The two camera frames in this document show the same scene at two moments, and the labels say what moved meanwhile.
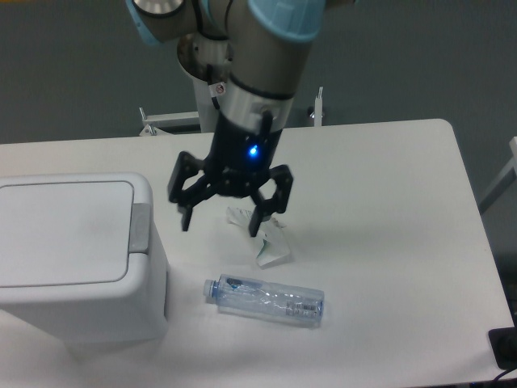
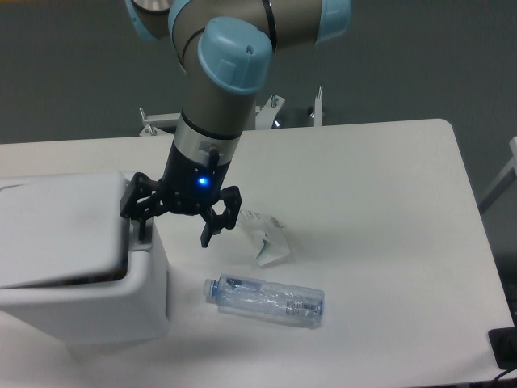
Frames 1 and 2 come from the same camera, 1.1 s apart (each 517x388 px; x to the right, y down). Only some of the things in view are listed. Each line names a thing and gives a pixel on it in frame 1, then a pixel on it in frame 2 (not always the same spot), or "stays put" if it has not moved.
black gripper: [238, 159] → [190, 185]
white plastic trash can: [77, 263] stays put
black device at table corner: [504, 345] stays put
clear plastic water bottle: [265, 300] stays put
